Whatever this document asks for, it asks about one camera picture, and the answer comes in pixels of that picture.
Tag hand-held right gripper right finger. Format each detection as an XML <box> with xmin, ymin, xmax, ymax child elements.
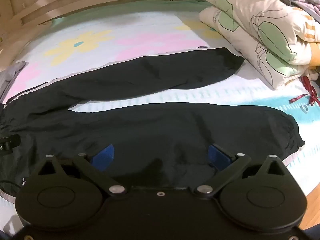
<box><xmin>192</xmin><ymin>144</ymin><xmax>288</xmax><ymax>197</ymax></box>

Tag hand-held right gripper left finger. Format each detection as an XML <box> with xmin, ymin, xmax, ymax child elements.
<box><xmin>37</xmin><ymin>144</ymin><xmax>127</xmax><ymax>198</ymax></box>

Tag black pants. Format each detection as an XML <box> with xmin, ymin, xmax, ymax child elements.
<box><xmin>0</xmin><ymin>47</ymin><xmax>306</xmax><ymax>203</ymax></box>

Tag grey cloth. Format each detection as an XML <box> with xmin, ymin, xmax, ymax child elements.
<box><xmin>0</xmin><ymin>60</ymin><xmax>27</xmax><ymax>101</ymax></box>

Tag red ribbon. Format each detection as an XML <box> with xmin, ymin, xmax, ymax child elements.
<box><xmin>289</xmin><ymin>76</ymin><xmax>320</xmax><ymax>107</ymax></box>

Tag cream quilt with green print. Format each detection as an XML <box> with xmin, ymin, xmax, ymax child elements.
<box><xmin>196</xmin><ymin>0</ymin><xmax>320</xmax><ymax>90</ymax></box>

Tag floral bed blanket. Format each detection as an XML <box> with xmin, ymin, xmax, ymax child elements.
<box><xmin>0</xmin><ymin>0</ymin><xmax>320</xmax><ymax>232</ymax></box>

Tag yellow cloth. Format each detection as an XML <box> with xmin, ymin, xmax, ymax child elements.
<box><xmin>309</xmin><ymin>41</ymin><xmax>320</xmax><ymax>67</ymax></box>

